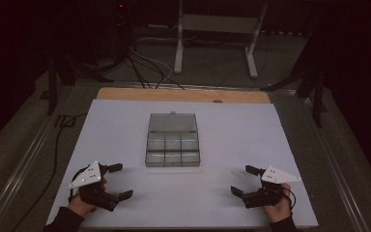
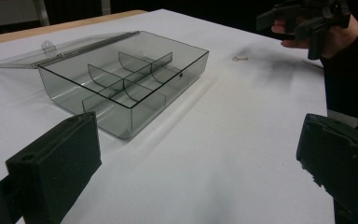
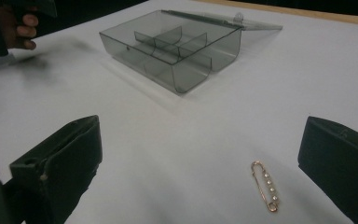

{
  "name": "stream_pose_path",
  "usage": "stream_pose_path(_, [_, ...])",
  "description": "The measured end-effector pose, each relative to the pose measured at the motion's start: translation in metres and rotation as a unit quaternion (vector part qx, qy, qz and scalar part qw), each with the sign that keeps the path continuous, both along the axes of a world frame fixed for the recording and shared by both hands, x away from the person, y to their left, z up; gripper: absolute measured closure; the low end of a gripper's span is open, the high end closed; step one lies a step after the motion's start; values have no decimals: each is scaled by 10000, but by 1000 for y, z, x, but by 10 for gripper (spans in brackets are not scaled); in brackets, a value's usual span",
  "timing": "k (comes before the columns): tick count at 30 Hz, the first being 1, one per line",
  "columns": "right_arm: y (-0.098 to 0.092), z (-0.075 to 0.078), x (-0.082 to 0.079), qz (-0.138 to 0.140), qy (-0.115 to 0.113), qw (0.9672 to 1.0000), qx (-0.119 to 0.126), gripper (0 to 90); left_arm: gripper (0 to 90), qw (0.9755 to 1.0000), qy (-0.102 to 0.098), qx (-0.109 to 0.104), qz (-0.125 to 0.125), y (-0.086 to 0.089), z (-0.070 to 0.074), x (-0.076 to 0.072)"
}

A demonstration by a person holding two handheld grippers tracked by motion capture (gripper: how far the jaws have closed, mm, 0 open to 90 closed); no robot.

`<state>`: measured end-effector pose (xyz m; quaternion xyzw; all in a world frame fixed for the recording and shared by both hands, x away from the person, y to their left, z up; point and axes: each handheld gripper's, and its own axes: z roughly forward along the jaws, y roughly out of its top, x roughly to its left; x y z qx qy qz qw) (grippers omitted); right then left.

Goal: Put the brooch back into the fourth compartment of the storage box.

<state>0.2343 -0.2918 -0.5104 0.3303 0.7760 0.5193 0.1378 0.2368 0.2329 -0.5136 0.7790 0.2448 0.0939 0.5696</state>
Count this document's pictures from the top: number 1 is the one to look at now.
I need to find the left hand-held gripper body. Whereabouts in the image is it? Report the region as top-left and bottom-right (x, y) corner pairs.
(68, 160), (121, 213)

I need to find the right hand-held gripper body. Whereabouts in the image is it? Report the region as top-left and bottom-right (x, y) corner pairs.
(242, 165), (301, 209)

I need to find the clear plastic compartment box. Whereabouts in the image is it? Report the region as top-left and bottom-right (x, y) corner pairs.
(144, 111), (202, 168)

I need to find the person's left hand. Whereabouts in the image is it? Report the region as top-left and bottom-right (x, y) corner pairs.
(67, 194), (99, 218)

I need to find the person's right hand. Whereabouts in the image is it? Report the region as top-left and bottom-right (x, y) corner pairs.
(263, 183), (293, 224)

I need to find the white table cover sheet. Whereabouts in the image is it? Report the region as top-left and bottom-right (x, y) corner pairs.
(45, 99), (320, 228)

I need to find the black tripod stand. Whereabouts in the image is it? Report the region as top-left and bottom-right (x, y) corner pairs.
(40, 52), (114, 117)
(260, 62), (328, 129)

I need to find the white metal stand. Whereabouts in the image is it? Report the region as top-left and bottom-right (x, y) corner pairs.
(173, 0), (269, 79)

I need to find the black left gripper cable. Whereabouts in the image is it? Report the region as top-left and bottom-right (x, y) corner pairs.
(68, 166), (90, 205)

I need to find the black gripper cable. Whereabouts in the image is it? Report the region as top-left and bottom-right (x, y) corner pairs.
(68, 166), (90, 205)
(280, 186), (298, 212)

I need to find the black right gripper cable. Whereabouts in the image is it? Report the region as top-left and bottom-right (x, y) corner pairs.
(280, 186), (298, 212)

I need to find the black floor cable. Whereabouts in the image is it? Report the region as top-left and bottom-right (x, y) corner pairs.
(11, 112), (89, 232)

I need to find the metal floor rail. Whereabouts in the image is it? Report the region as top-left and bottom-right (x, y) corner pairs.
(0, 88), (75, 232)
(298, 93), (371, 232)

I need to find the bundle of black cables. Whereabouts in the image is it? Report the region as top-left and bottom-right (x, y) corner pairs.
(122, 47), (186, 91)

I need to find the white cable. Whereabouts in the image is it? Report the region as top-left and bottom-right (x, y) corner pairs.
(134, 36), (174, 89)

